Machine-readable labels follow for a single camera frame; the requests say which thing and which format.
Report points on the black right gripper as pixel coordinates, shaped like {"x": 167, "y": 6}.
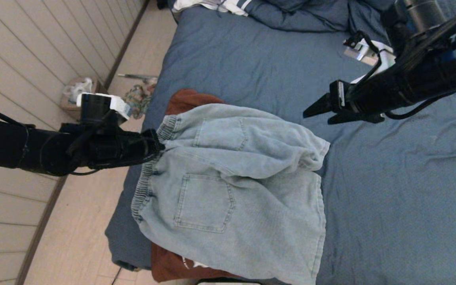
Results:
{"x": 410, "y": 87}

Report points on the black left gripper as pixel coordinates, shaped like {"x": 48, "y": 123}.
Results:
{"x": 125, "y": 146}

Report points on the brown shorts with white print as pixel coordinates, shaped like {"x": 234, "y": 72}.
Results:
{"x": 188, "y": 101}

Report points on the light blue denim shorts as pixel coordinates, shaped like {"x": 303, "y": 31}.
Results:
{"x": 232, "y": 198}

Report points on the multicoloured cloth bundle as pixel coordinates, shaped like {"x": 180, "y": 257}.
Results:
{"x": 139, "y": 101}

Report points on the brown metal trash bin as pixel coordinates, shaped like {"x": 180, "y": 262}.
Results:
{"x": 71, "y": 111}

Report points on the thin grey rod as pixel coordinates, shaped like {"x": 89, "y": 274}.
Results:
{"x": 133, "y": 76}

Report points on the clear plastic bin liner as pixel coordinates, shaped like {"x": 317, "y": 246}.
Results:
{"x": 76, "y": 89}

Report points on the crumpled blue duvet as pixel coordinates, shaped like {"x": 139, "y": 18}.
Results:
{"x": 311, "y": 16}

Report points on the blue bed cover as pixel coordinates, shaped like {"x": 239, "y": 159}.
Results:
{"x": 390, "y": 217}

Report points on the small black object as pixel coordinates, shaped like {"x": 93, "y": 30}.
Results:
{"x": 162, "y": 4}

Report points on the white striped garment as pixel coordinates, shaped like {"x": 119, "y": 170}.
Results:
{"x": 234, "y": 6}

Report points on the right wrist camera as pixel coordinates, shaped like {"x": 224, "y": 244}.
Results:
{"x": 386, "y": 59}

